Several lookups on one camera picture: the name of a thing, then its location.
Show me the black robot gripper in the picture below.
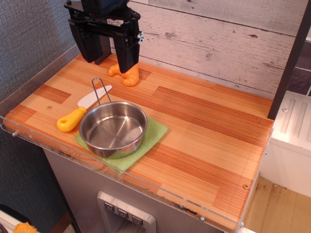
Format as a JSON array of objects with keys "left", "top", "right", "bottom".
[{"left": 64, "top": 0, "right": 144, "bottom": 73}]

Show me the silver steel pot with handle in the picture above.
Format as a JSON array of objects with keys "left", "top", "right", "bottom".
[{"left": 79, "top": 77, "right": 149, "bottom": 159}]

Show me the green cloth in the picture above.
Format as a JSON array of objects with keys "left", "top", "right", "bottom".
[{"left": 74, "top": 117, "right": 169, "bottom": 174}]

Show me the orange toy croissant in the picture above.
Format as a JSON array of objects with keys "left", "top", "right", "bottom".
[{"left": 107, "top": 64, "right": 139, "bottom": 86}]

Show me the silver toy fridge dispenser panel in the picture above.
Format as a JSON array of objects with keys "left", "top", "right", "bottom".
[{"left": 97, "top": 191, "right": 157, "bottom": 233}]

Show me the orange object at corner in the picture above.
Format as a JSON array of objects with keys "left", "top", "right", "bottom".
[{"left": 13, "top": 222, "right": 38, "bottom": 233}]

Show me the white toy cabinet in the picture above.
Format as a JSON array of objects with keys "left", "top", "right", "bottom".
[{"left": 259, "top": 91, "right": 311, "bottom": 197}]

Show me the dark left shelf post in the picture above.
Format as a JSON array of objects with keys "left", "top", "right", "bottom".
[{"left": 94, "top": 35, "right": 111, "bottom": 65}]

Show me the dark shelf post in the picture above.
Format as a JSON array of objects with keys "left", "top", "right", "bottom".
[
  {"left": 268, "top": 0, "right": 311, "bottom": 120},
  {"left": 94, "top": 35, "right": 111, "bottom": 65}
]

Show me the yellow handled toy knife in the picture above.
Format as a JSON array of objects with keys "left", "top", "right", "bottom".
[{"left": 56, "top": 85, "right": 113, "bottom": 132}]

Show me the clear acrylic guard rail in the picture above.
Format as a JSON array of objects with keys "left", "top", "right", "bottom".
[{"left": 3, "top": 46, "right": 273, "bottom": 233}]

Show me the dark right shelf post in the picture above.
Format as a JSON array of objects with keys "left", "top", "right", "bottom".
[{"left": 268, "top": 0, "right": 311, "bottom": 120}]

